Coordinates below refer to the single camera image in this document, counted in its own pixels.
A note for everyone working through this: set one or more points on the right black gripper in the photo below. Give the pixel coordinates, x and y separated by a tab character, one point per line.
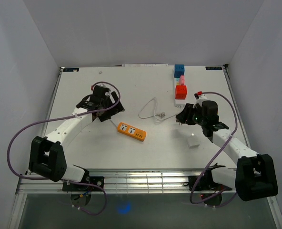
186	114

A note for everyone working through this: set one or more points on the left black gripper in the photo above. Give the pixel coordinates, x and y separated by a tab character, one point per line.
114	110

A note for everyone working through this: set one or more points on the white multicolour power strip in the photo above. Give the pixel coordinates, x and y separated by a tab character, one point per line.
161	116

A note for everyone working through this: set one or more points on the red cube socket adapter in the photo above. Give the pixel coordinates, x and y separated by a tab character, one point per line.
180	92

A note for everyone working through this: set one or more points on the white plug adapter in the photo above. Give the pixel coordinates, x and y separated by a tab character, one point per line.
193	141

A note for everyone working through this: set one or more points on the orange power strip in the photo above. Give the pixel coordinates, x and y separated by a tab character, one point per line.
130	131

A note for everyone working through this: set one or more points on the pink plug adapter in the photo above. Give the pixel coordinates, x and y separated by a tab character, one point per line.
181	80

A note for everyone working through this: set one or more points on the blue cube socket adapter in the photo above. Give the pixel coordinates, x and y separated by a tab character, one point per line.
179	70

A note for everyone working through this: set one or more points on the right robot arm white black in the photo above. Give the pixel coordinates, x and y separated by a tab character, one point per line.
254	176

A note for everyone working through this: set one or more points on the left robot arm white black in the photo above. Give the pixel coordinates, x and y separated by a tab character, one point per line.
47	154

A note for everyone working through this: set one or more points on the right corner label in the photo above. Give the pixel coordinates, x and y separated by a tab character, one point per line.
213	68

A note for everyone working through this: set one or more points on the corner label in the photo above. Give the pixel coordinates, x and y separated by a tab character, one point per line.
70	70
213	68

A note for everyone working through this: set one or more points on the left corner label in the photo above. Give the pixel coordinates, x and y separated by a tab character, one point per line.
70	70

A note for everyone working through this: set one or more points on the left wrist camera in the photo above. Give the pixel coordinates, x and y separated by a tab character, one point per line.
100	84

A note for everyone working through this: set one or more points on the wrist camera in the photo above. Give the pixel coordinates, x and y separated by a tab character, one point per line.
100	84
200	98

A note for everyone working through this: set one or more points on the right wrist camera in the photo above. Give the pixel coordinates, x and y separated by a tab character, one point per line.
200	98

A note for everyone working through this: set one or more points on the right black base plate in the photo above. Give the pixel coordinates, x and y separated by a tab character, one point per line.
204	184

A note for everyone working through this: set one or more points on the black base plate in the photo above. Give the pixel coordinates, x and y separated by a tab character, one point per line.
97	181
204	184

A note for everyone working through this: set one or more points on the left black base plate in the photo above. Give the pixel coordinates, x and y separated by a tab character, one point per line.
97	181

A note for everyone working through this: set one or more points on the aluminium frame rail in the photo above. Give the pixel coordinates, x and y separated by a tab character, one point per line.
120	182

